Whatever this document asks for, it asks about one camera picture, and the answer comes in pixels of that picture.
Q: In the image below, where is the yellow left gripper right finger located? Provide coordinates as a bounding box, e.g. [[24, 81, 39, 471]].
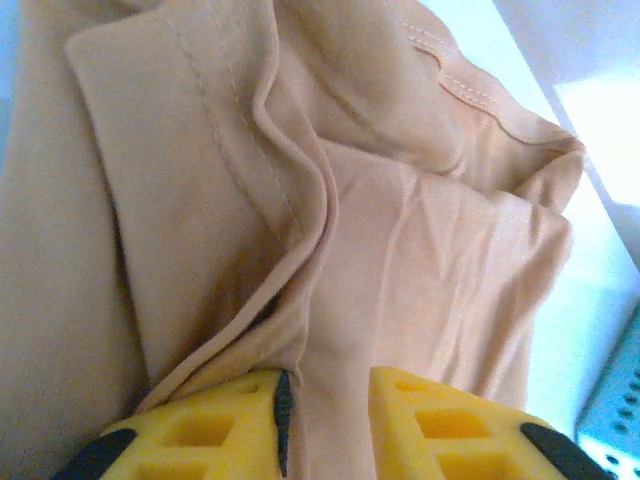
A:
[[367, 365, 617, 480]]

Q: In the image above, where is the light blue plastic basket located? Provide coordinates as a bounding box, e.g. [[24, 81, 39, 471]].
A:
[[574, 299, 640, 480]]

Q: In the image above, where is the tan printed t-shirt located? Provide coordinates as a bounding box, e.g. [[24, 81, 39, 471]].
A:
[[0, 0, 587, 480]]

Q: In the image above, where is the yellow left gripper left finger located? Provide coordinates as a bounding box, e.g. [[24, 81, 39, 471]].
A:
[[52, 368, 295, 480]]

